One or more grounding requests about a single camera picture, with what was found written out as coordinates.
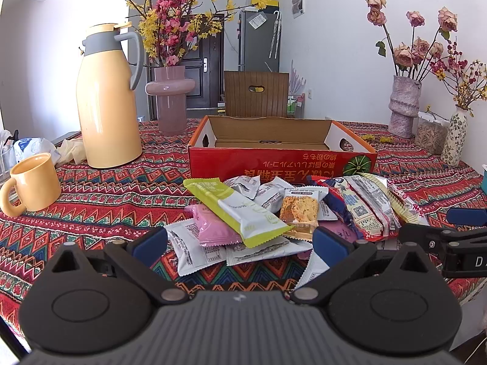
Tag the red white snack packet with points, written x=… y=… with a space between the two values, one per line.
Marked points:
x=372 y=212

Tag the yellow thermos jug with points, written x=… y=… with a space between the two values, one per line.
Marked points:
x=109 y=73

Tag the floral white vase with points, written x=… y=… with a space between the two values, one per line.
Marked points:
x=455 y=138

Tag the yellow striped snack packet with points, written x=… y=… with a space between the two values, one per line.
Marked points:
x=404 y=207

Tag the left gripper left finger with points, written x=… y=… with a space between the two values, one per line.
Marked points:
x=132 y=262

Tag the dark brown door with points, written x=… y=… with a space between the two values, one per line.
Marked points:
x=198 y=77

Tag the textured pink vase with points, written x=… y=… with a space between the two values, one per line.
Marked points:
x=404 y=106

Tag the yellow ceramic mug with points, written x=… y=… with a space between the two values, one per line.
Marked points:
x=33 y=185

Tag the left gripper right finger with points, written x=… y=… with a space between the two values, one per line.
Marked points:
x=345 y=262

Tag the red cardboard box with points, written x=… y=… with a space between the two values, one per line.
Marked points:
x=224 y=147

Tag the pink snack packet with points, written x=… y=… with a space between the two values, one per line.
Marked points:
x=212 y=230

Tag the green white snack bar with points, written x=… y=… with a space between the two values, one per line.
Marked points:
x=255 y=224

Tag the white plastic bag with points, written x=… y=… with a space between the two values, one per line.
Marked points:
x=30 y=146

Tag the patterned red tablecloth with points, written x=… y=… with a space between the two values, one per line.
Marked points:
x=97 y=206

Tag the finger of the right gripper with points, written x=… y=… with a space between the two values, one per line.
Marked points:
x=467 y=216

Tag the grey refrigerator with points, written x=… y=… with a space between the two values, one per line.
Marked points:
x=258 y=42

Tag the cookie snack packet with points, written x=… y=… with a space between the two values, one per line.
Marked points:
x=300 y=208

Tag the pink yellow blossom branches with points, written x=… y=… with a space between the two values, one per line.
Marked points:
x=171 y=29

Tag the pink glass vase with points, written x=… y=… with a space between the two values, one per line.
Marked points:
x=170 y=96

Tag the red yellow berry branches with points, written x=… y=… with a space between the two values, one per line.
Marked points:
x=464 y=80

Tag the dried pink roses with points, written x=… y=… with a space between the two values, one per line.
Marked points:
x=412 y=60

